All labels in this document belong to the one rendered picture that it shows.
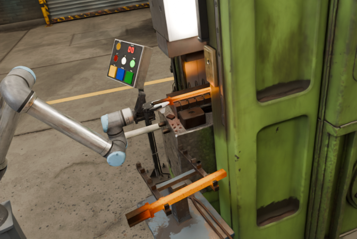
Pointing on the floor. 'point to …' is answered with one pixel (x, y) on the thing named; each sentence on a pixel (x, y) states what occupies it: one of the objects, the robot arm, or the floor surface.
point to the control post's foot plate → (159, 175)
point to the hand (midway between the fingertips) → (166, 101)
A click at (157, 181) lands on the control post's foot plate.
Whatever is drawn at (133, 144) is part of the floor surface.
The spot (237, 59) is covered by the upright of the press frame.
